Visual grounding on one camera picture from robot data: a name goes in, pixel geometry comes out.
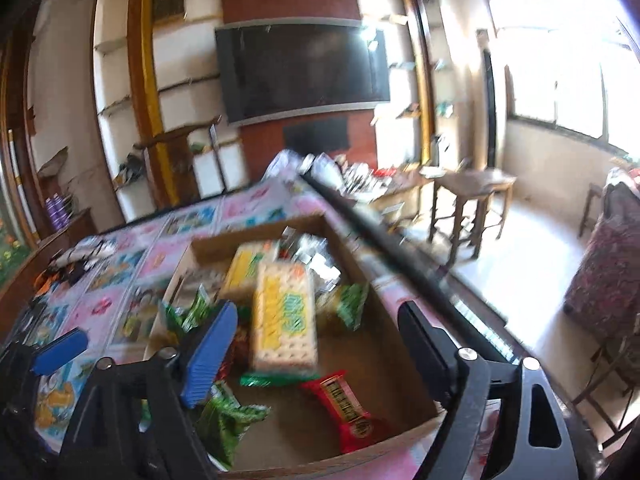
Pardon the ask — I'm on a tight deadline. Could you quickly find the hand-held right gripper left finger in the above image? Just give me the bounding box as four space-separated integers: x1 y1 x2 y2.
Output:
59 301 240 480

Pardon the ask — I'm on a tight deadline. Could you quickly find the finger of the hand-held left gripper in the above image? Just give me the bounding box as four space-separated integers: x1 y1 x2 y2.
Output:
30 327 90 377

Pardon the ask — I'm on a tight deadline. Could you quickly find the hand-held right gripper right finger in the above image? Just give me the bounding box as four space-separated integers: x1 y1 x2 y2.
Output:
397 301 606 480

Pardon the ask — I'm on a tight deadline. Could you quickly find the green pea snack packet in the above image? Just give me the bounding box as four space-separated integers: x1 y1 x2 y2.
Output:
315 282 371 331
160 285 213 333
197 380 271 468

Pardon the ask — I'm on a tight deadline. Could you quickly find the cardboard box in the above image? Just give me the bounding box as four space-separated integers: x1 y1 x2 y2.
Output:
145 214 446 476

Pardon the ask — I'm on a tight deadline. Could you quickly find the silver foil snack packet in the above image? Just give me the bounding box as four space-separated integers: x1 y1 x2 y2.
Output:
280 227 346 291
172 266 226 301

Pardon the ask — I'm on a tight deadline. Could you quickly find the yellow green cracker packet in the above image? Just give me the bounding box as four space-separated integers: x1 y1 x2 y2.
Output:
239 260 321 388
220 241 281 306

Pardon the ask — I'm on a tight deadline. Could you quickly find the red cartoon face snack packet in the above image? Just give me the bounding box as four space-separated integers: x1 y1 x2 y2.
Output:
300 370 391 453

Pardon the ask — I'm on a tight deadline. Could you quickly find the patterned scarf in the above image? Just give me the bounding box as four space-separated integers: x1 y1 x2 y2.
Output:
35 240 118 291

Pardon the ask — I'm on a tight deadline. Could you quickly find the wooden side cabinet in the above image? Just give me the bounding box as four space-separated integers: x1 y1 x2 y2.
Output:
0 207 96 301

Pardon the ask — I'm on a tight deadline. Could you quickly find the wooden low table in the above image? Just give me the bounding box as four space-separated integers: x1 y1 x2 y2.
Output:
340 160 436 221

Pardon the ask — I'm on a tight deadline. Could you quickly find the small wooden table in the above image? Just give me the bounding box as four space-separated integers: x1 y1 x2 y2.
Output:
430 167 518 266

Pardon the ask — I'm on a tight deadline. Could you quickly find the dark wooden chair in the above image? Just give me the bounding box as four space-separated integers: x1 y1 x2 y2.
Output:
572 330 640 451

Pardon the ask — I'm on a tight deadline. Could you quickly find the patterned sofa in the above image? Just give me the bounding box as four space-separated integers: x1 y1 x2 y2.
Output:
565 167 640 346

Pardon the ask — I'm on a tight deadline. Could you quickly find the white plastic bag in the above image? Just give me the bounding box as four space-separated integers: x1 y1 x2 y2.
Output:
267 150 313 181

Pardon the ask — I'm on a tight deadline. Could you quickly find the black cabinet panel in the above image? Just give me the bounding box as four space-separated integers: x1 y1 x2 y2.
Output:
282 117 349 153

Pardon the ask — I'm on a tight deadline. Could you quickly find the flat screen television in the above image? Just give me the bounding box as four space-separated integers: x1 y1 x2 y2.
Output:
215 17 392 127

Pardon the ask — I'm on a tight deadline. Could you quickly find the window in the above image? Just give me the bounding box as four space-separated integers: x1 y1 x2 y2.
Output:
487 0 640 146

